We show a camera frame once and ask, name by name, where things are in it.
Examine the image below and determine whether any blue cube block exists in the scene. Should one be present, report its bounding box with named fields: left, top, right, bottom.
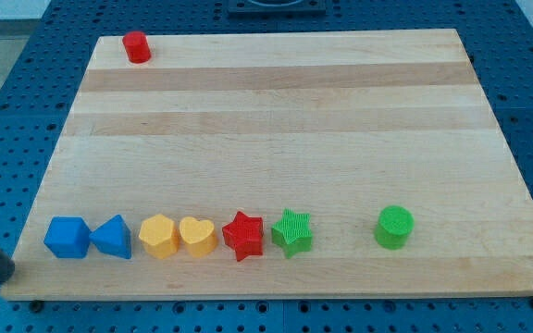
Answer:
left=43, top=216, right=91, bottom=259

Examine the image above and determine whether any red cylinder block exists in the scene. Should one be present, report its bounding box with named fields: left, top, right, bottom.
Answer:
left=122, top=31, right=152, bottom=64

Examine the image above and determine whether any green cylinder block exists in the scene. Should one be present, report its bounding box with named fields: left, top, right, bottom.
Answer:
left=374, top=205, right=415, bottom=250

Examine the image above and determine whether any wooden board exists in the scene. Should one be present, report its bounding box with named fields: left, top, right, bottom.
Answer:
left=0, top=29, right=533, bottom=301

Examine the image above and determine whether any yellow heart block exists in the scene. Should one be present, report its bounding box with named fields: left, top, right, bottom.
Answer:
left=179, top=216, right=218, bottom=258

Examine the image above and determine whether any yellow hexagon block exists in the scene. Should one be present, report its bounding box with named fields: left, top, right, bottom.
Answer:
left=138, top=214, right=180, bottom=259

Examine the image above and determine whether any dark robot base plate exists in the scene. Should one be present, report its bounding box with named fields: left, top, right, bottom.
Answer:
left=227, top=0, right=327, bottom=16

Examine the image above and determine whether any blue triangle block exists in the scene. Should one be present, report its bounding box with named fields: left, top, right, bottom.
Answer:
left=90, top=215, right=131, bottom=260

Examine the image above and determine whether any green star block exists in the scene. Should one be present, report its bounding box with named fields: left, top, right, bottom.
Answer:
left=271, top=208, right=313, bottom=259

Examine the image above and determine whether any red star block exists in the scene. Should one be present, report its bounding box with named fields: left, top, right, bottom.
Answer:
left=222, top=211, right=264, bottom=262

